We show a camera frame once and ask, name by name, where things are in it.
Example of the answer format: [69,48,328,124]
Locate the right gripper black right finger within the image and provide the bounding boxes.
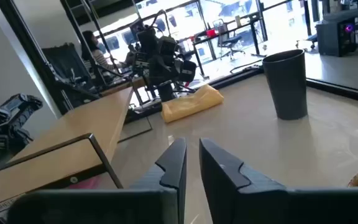
[199,138,358,224]

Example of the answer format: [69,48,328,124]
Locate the person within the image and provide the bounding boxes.
[80,30,119,72]

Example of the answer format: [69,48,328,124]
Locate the black cable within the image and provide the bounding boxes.
[229,63,264,75]

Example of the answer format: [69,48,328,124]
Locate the white shelf label sticker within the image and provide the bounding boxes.
[0,195,22,213]

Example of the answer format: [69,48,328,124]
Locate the folded yellow towel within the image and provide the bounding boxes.
[160,84,225,124]

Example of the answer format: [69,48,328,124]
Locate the wooden shelf with black legs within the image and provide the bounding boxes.
[0,86,135,218]

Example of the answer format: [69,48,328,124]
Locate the tall dark grey cup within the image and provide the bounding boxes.
[262,49,309,121]

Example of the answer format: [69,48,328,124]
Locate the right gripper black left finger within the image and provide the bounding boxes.
[7,138,188,224]

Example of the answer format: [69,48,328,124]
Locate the black curtain panel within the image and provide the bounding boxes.
[41,42,94,91]

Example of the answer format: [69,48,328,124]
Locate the pink cloth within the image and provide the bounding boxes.
[68,175,103,190]

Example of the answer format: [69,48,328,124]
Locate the black desk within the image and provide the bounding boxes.
[192,12,267,78]

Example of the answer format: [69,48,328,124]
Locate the black office chair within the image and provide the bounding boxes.
[212,18,246,60]

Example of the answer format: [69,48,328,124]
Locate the black computer tower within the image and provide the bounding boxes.
[315,17,358,58]

